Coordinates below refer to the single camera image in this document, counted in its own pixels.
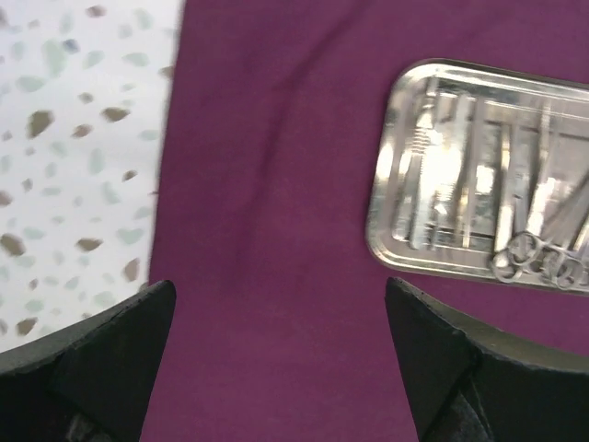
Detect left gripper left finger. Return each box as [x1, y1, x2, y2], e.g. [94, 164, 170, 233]
[1, 280, 176, 441]

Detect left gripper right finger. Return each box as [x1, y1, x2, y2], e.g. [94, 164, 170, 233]
[385, 278, 588, 441]

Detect steel serrated forceps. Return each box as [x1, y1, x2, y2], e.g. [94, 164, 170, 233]
[392, 86, 437, 240]

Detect purple cloth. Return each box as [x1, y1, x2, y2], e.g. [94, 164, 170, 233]
[142, 1, 588, 441]

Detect steel surgical scissors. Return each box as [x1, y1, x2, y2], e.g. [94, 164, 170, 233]
[490, 140, 588, 287]

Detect steel hemostat clamp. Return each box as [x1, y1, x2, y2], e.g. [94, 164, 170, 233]
[544, 181, 588, 290]

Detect steel instrument tray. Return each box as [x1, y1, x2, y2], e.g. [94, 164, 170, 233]
[365, 59, 588, 294]

